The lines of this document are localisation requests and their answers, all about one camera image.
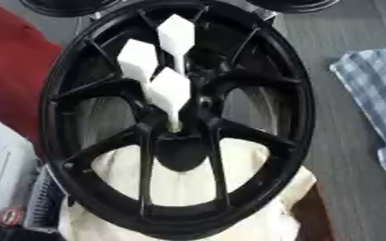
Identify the black spoked wheel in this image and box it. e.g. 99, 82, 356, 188
38, 0, 317, 241

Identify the black round wheel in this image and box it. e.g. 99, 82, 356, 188
18, 0, 127, 18
244, 0, 342, 14

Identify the cream white cloth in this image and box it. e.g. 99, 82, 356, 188
56, 137, 318, 241

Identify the grey ribbed panel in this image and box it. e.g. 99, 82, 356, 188
23, 165, 68, 233

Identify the red cloth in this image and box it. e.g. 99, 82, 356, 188
0, 2, 65, 151

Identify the blue white checked cloth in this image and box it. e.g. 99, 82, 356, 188
328, 47, 386, 179

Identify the white box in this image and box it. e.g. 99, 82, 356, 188
0, 110, 40, 226

